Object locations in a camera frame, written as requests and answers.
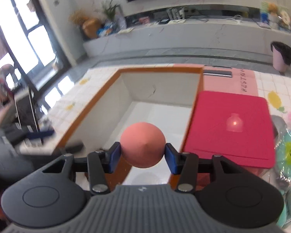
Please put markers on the golden brown vase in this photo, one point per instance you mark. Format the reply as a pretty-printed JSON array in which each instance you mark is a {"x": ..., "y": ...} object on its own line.
[{"x": 91, "y": 26}]

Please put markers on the pink trash bin black liner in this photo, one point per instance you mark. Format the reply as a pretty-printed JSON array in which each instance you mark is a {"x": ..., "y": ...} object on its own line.
[{"x": 281, "y": 56}]

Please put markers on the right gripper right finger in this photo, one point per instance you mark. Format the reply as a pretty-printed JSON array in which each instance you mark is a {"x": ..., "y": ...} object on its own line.
[{"x": 184, "y": 168}]

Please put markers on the orange cardboard storage box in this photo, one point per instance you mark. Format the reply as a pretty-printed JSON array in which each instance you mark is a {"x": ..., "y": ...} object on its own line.
[{"x": 119, "y": 97}]

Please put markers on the lemon print checkered tablecloth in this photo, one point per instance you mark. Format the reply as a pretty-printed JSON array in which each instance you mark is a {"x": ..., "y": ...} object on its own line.
[{"x": 72, "y": 98}]

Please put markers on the green potted plant on shelf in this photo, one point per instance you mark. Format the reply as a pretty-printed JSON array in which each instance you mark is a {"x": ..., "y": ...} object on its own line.
[{"x": 109, "y": 9}]

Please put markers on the pink foam ball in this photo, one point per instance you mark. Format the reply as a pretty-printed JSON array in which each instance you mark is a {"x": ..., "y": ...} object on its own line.
[{"x": 142, "y": 145}]

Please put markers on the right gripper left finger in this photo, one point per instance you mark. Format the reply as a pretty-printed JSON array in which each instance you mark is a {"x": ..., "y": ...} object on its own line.
[{"x": 96, "y": 165}]

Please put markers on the teal plush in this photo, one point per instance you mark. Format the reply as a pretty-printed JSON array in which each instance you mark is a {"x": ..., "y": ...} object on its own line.
[{"x": 282, "y": 171}]

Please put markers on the red lidded transparent box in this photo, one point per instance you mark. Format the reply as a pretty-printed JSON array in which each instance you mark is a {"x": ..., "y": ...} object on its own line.
[{"x": 238, "y": 127}]

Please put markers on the teddy bear on shelf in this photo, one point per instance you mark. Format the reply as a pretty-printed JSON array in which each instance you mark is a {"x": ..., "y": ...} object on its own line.
[{"x": 272, "y": 8}]

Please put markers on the grey silver cloth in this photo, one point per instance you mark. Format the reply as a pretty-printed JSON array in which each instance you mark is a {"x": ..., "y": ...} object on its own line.
[{"x": 279, "y": 124}]

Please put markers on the white wifi router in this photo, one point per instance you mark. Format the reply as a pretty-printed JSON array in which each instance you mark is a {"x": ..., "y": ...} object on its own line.
[{"x": 176, "y": 15}]

